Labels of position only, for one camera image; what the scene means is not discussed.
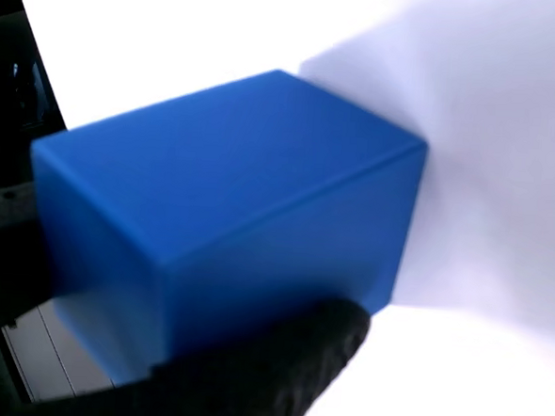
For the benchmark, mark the blue cube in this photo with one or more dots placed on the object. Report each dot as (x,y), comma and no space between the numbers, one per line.
(237,177)

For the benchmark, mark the light grey panel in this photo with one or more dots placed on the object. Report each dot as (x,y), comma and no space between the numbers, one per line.
(61,360)

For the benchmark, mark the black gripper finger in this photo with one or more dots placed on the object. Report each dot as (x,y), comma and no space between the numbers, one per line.
(229,389)

